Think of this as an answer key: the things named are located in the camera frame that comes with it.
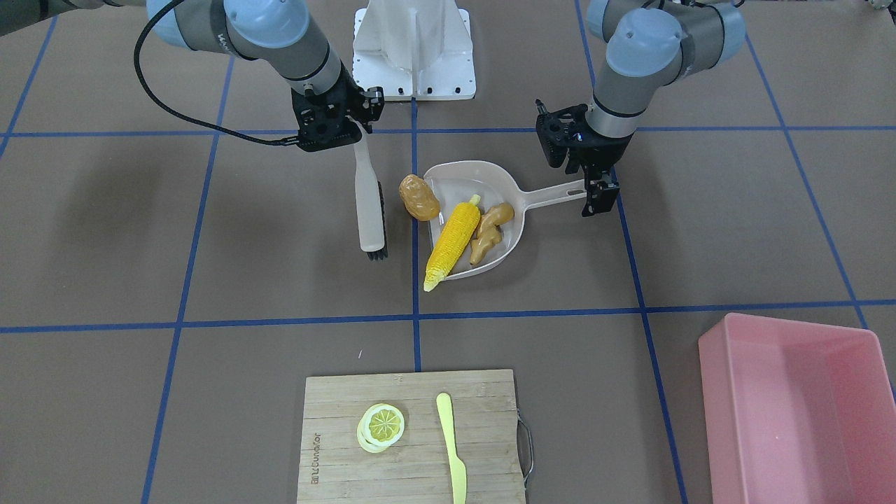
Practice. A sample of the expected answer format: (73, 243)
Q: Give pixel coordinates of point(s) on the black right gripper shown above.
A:
(348, 98)

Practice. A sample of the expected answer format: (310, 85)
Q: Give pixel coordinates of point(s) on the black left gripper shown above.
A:
(599, 149)

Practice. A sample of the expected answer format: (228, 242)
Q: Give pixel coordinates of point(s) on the beige hand brush black bristles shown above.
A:
(369, 203)

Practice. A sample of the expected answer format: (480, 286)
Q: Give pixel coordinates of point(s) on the tan toy ginger root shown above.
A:
(488, 234)

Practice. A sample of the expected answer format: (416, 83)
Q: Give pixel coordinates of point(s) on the brown toy potato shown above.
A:
(418, 198)

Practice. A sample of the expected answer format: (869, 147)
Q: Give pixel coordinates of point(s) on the yellow toy corn cob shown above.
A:
(452, 242)

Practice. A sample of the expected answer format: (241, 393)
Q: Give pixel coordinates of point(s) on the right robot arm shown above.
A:
(282, 33)

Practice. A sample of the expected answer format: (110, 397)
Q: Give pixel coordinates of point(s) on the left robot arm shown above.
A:
(650, 44)

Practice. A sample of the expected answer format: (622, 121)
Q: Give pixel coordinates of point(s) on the pink plastic bin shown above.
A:
(796, 412)

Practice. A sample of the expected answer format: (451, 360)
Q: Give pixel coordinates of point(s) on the bamboo cutting board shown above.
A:
(335, 469)

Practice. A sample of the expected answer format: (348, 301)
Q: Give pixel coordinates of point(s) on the yellow lemon slice toy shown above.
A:
(379, 428)

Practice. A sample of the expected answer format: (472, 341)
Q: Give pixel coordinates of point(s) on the yellow plastic knife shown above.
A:
(457, 468)

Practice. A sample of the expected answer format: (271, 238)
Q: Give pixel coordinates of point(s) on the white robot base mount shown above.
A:
(419, 50)

